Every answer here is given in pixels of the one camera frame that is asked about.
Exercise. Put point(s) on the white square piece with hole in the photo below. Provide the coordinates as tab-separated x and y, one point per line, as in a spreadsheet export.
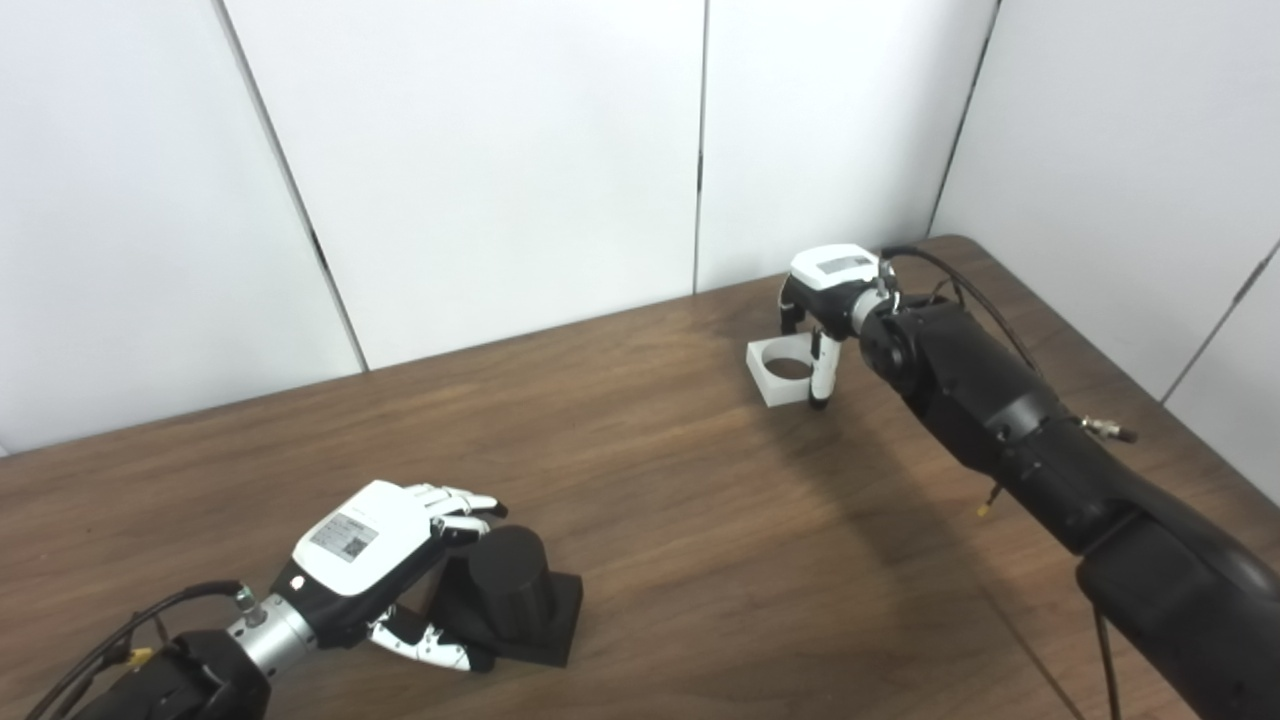
770	385

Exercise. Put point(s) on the black peg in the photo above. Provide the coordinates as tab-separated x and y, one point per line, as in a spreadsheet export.
510	590

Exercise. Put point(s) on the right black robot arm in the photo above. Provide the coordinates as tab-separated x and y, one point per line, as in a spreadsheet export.
1050	450

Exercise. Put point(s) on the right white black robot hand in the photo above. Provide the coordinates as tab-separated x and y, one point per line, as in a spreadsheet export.
830	285

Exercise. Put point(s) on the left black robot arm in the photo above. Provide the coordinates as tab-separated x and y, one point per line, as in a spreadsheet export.
190	680

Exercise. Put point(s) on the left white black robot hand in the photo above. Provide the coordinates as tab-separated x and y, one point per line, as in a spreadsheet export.
350	550

